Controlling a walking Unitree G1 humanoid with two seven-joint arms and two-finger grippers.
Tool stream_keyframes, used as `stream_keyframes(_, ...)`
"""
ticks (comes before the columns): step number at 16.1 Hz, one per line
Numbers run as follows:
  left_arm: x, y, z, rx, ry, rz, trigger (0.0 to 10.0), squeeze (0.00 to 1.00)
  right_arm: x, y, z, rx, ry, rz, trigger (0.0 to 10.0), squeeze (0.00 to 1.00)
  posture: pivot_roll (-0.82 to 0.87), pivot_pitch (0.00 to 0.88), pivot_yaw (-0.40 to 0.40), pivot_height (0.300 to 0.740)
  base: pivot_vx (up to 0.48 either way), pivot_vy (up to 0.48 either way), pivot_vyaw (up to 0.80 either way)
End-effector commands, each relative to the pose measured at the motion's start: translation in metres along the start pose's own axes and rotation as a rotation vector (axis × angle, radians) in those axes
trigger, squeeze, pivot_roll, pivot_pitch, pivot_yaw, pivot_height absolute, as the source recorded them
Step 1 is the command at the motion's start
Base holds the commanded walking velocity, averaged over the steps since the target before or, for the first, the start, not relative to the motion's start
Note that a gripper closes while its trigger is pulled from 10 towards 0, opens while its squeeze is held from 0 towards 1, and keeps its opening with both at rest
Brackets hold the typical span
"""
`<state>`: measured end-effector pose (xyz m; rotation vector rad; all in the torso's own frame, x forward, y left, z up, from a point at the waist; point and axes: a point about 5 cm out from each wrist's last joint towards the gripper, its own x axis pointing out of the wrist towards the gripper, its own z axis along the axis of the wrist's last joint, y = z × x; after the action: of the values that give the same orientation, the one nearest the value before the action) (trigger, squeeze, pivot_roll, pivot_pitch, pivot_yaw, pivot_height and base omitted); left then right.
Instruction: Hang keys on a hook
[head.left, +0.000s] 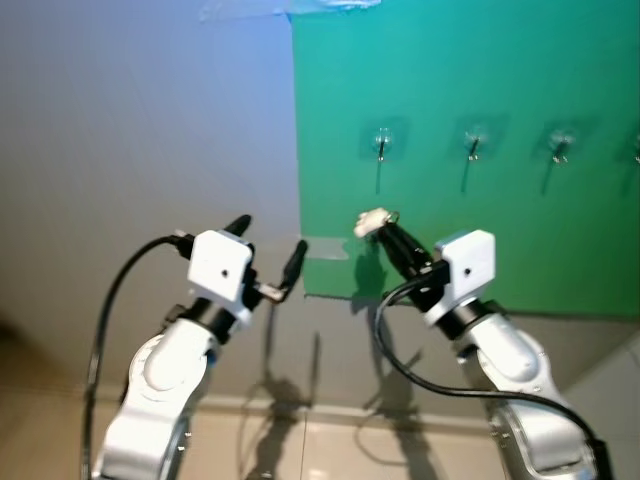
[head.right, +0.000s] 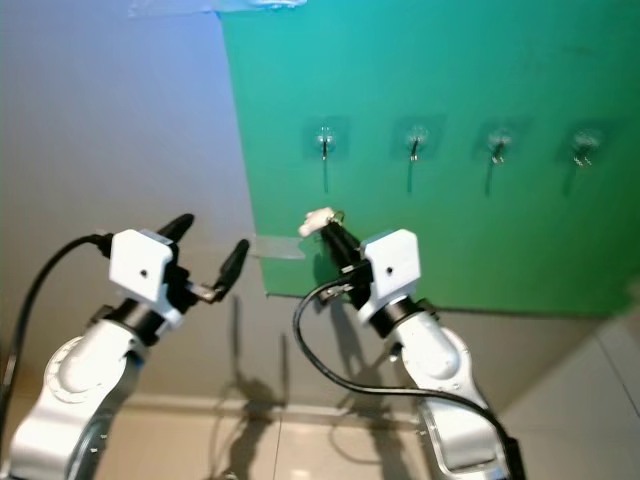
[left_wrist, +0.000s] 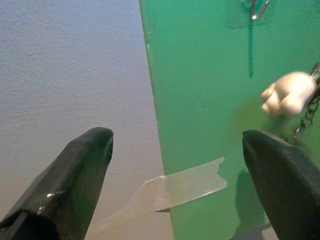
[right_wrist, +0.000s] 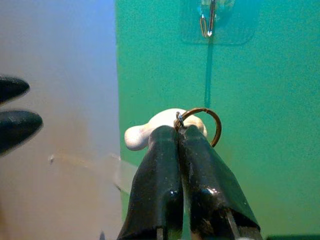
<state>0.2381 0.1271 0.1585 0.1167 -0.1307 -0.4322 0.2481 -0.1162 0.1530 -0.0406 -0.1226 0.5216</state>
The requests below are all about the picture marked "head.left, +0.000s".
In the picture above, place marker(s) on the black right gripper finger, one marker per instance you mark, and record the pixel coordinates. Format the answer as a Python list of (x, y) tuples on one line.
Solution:
[(408, 242), (398, 254)]

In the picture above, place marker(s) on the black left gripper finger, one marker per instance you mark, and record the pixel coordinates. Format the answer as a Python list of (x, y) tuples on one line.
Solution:
[(297, 264), (239, 225)]

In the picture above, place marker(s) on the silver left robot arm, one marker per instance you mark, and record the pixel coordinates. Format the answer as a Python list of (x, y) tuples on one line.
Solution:
[(165, 390)]

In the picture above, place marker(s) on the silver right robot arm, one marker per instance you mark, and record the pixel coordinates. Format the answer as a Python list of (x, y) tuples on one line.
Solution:
[(520, 400)]

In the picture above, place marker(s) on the clear adhesive metal hook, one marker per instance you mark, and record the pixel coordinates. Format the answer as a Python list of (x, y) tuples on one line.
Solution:
[(475, 139), (636, 146), (382, 140), (562, 142)]

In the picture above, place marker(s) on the short clear tape strip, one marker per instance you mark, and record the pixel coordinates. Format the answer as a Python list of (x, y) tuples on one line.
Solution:
[(325, 249)]

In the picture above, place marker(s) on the white baseboard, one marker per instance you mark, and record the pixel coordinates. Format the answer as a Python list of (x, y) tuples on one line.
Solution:
[(330, 408)]

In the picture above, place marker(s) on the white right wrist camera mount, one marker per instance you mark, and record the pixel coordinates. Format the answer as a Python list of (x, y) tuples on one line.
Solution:
[(465, 270)]

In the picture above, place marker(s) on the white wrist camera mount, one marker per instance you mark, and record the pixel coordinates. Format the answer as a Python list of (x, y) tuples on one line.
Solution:
[(222, 268), (465, 270)]

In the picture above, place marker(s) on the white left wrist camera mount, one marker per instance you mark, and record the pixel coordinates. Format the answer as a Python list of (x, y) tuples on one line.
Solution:
[(222, 268)]

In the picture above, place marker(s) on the green wall sheet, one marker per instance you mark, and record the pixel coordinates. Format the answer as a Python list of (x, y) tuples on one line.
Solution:
[(480, 70)]

